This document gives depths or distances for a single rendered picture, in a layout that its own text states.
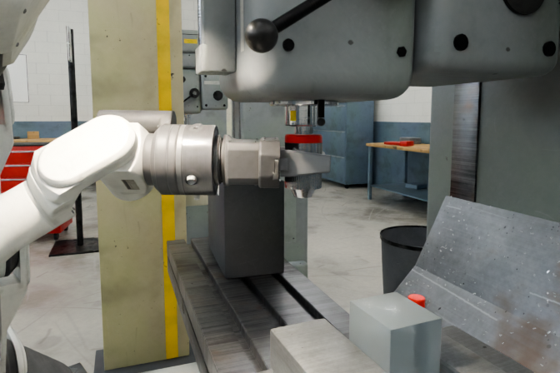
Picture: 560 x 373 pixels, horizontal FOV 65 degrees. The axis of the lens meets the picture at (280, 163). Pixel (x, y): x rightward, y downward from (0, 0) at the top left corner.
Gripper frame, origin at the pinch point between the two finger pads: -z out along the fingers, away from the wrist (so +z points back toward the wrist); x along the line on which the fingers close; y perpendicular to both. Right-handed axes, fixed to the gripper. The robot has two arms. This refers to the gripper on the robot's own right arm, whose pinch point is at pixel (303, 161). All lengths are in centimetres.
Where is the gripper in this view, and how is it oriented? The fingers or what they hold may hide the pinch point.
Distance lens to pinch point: 55.2
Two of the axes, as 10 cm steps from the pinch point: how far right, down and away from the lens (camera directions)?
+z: -10.0, -0.1, -0.3
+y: -0.1, 9.9, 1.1
